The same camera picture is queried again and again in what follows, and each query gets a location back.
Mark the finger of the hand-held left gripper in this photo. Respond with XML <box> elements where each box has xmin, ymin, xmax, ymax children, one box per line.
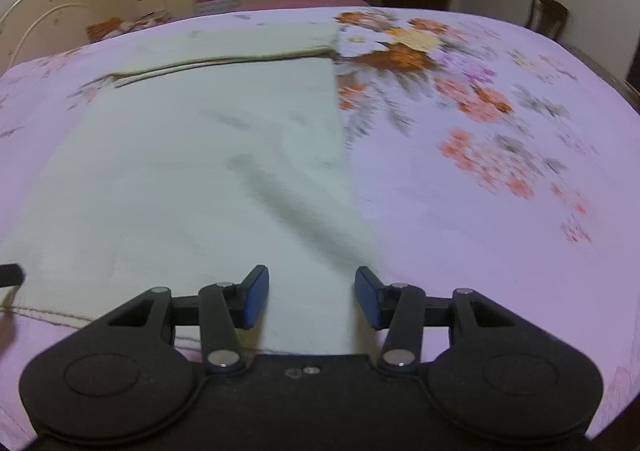
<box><xmin>0</xmin><ymin>265</ymin><xmax>26</xmax><ymax>288</ymax></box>

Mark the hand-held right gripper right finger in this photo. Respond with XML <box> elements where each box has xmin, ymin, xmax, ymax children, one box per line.
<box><xmin>354</xmin><ymin>267</ymin><xmax>521</xmax><ymax>375</ymax></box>

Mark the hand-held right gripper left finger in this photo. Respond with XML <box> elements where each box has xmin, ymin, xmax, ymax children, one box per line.
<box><xmin>105</xmin><ymin>265</ymin><xmax>271</xmax><ymax>374</ymax></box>

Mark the pale green knit sweater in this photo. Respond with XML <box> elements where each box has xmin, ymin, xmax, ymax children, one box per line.
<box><xmin>0</xmin><ymin>23</ymin><xmax>386</xmax><ymax>357</ymax></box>

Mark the pink floral bedsheet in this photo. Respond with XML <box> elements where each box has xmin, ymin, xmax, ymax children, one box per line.
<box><xmin>0</xmin><ymin>6</ymin><xmax>640</xmax><ymax>447</ymax></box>

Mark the cream round headboard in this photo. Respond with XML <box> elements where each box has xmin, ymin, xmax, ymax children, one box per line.
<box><xmin>0</xmin><ymin>0</ymin><xmax>137</xmax><ymax>72</ymax></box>

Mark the orange patterned pillow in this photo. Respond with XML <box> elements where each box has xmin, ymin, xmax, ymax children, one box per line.
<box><xmin>85</xmin><ymin>12</ymin><xmax>174</xmax><ymax>44</ymax></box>

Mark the pink striped bedspread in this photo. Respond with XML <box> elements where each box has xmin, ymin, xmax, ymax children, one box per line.
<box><xmin>235</xmin><ymin>0</ymin><xmax>372</xmax><ymax>12</ymax></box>

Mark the dark wooden chair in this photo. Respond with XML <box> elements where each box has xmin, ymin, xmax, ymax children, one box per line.
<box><xmin>525</xmin><ymin>0</ymin><xmax>570</xmax><ymax>42</ymax></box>

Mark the wooden bed frame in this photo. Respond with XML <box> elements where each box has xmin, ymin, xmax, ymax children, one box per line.
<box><xmin>565</xmin><ymin>43</ymin><xmax>640</xmax><ymax>112</ymax></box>

